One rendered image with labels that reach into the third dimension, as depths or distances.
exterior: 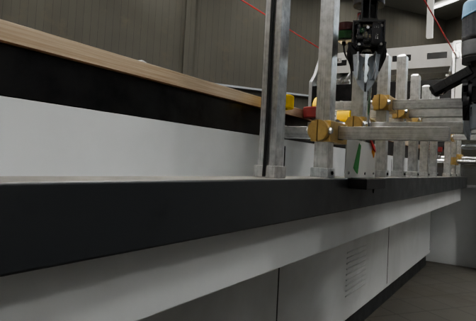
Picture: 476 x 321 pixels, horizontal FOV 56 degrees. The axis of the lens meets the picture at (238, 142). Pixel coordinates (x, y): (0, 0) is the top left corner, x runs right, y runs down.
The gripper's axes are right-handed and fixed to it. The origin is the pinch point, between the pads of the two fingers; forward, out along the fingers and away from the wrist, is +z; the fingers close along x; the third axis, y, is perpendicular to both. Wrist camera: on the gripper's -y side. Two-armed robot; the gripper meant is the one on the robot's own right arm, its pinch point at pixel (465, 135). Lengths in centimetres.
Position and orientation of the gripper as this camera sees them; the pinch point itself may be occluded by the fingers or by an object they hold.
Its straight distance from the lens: 129.9
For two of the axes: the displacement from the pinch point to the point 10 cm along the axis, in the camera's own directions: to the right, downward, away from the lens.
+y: 8.4, 0.2, -5.4
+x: 5.4, 0.6, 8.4
